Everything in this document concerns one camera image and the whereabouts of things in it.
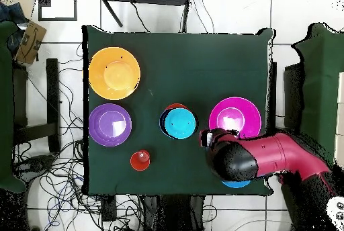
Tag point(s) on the small cyan bowl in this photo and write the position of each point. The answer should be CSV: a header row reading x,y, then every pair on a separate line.
x,y
180,123

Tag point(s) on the small red bowl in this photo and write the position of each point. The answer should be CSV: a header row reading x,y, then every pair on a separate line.
x,y
176,105

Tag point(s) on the small dark blue bowl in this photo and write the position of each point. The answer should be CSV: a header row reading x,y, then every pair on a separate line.
x,y
162,125

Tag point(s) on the medium sky blue bowl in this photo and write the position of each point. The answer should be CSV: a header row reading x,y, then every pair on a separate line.
x,y
236,184

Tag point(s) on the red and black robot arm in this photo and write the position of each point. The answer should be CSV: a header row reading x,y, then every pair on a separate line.
x,y
268,153

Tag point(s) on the large pink bowl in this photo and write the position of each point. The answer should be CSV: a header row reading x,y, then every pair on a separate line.
x,y
242,107

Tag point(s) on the red cup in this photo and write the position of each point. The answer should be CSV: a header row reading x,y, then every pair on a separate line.
x,y
139,160

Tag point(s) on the dark green tablecloth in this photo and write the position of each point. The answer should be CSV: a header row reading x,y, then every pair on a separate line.
x,y
174,67

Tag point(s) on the purple bowl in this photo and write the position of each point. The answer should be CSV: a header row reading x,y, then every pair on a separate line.
x,y
107,125

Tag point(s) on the black box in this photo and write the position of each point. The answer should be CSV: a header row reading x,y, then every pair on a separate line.
x,y
293,94

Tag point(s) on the large yellow bowl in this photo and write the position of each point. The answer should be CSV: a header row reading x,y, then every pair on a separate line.
x,y
114,75

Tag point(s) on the black power strip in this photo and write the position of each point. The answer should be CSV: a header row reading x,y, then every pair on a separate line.
x,y
108,208

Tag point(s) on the green covered side table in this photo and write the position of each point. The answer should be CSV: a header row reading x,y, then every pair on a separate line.
x,y
5,107
319,94

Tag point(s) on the black floor stand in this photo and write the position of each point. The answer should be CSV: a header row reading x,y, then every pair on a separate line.
x,y
52,102

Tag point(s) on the black stand foot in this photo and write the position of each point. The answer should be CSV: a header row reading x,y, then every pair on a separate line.
x,y
35,165

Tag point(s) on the cardboard box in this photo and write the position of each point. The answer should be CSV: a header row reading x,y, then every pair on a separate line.
x,y
31,41

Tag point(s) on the blue cloth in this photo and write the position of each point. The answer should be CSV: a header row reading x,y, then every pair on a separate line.
x,y
12,13

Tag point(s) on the black square frame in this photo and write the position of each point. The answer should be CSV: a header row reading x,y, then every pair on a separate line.
x,y
44,0

